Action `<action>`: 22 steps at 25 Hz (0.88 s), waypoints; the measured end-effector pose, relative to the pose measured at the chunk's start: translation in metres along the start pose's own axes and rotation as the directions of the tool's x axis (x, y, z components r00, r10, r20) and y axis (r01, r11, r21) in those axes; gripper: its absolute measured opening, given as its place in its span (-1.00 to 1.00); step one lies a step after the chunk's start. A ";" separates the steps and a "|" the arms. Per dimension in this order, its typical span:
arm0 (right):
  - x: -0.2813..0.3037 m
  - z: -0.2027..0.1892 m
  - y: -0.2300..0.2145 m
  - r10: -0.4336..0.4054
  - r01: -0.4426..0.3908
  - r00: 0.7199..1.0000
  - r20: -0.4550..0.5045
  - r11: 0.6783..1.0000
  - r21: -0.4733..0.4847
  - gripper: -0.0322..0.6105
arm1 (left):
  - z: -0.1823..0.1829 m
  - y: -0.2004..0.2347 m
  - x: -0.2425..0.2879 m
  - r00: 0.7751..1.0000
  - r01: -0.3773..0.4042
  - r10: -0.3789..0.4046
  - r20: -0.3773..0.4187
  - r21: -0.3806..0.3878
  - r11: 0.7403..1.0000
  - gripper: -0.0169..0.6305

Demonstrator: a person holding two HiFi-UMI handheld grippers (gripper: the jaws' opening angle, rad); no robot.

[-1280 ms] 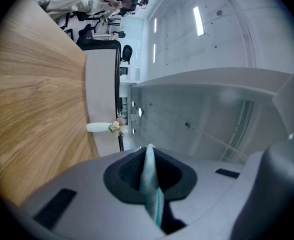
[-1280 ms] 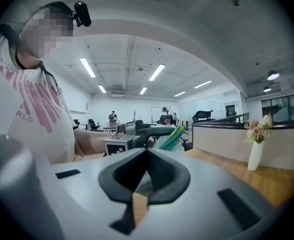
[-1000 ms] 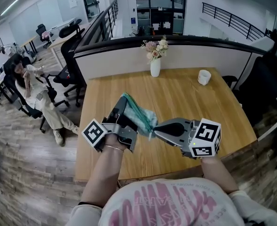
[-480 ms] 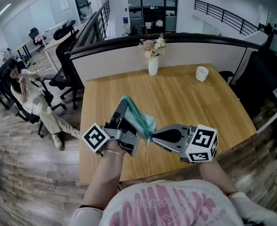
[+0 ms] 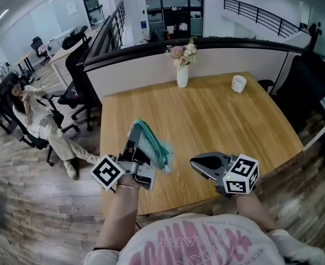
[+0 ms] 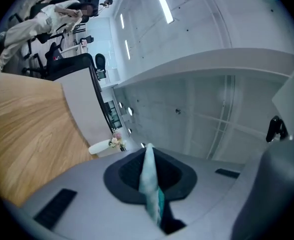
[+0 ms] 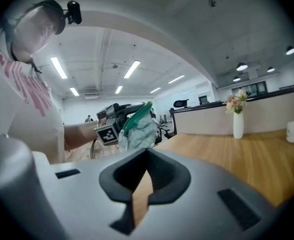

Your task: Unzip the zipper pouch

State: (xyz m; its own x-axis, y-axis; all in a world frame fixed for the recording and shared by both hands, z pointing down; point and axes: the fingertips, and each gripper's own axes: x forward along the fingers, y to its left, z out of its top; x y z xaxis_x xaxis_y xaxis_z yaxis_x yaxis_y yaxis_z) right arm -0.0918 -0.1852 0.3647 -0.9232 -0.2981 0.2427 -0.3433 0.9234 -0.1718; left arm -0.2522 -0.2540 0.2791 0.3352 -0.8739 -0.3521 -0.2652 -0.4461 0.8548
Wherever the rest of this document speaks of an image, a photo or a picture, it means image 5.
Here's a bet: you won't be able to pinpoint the white ceramic vase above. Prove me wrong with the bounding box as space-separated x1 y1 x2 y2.
176 65 189 88

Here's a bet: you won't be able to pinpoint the pink white flower bouquet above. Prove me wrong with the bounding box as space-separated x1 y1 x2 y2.
165 37 198 71

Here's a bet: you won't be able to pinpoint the black framed glass entrance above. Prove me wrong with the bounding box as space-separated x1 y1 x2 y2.
143 0 205 43

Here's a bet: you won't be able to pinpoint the person's right forearm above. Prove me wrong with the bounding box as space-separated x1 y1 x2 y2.
235 193 279 233

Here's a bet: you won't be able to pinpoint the white mug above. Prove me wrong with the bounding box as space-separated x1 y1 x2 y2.
231 75 247 94

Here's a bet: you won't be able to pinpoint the person's white printed shirt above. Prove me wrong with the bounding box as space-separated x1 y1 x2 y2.
83 213 325 265

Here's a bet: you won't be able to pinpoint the light wood office desk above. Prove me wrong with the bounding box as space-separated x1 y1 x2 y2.
49 28 101 87

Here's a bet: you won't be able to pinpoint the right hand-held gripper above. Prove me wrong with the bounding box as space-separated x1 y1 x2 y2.
190 152 259 199

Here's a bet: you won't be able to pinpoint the wooden desk black legs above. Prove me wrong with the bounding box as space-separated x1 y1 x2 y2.
12 50 35 73

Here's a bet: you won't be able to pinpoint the white desk partition black rail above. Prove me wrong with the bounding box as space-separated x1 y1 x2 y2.
83 36 315 106

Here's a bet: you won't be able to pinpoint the person's left forearm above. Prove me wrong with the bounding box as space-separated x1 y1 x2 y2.
94 182 141 252

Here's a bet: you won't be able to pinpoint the thin metal bangle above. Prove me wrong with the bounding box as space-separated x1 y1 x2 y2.
115 183 141 192

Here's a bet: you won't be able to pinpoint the black metal railing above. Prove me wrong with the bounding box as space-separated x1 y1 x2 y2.
83 1 126 66
222 0 308 38

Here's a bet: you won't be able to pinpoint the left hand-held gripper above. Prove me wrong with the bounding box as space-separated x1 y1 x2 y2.
90 125 157 192

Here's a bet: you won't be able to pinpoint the teal zipper pouch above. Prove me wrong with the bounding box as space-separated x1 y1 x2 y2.
129 118 176 174

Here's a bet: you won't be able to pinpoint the group of black wall gadgets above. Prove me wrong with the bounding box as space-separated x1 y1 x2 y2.
307 22 325 60

